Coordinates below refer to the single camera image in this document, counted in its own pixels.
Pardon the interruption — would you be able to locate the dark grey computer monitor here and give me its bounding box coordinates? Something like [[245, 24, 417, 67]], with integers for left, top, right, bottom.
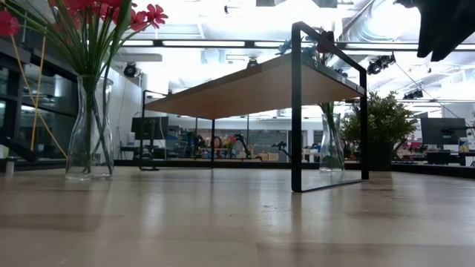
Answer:
[[420, 117, 468, 146]]

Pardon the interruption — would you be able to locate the wooden shelf with black frame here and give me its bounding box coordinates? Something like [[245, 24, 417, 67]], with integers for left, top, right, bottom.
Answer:
[[139, 21, 370, 194]]

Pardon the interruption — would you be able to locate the black computer monitor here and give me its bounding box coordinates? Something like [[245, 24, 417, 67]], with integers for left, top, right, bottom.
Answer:
[[131, 116, 170, 141]]

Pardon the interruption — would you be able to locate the green potted plant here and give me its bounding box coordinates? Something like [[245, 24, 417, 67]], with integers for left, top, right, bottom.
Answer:
[[339, 91, 417, 172]]

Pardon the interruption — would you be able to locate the clear glass vase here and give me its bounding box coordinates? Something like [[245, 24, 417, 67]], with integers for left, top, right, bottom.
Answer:
[[65, 75, 115, 182], [318, 110, 347, 174]]

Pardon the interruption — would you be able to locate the black aluminium table frame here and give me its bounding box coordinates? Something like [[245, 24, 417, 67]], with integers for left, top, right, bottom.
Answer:
[[14, 157, 475, 179]]

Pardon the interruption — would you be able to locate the black ceiling spotlight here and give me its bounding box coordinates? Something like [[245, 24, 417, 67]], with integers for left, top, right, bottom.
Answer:
[[402, 88, 424, 101], [366, 53, 397, 76]]

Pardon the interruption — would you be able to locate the yellow hanging cable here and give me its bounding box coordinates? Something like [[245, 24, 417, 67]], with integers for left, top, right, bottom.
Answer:
[[29, 35, 48, 154]]

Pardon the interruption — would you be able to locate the person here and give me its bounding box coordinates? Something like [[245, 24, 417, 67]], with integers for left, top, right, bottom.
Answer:
[[209, 135, 225, 159]]

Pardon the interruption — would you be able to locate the yellow power cable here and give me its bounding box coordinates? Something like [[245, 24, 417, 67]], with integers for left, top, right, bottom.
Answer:
[[10, 35, 68, 159]]

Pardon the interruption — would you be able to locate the blue artificial flower bunch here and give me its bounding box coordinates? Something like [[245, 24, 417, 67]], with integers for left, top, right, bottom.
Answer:
[[275, 36, 344, 171]]

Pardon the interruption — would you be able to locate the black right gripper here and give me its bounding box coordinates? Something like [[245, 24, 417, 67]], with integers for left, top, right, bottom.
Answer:
[[393, 0, 475, 63]]

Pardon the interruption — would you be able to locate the red artificial flower bunch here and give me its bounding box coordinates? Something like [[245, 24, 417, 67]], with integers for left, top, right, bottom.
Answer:
[[0, 0, 112, 175]]

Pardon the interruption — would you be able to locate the long white light strip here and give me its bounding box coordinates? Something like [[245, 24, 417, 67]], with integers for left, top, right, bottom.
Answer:
[[122, 38, 475, 52]]

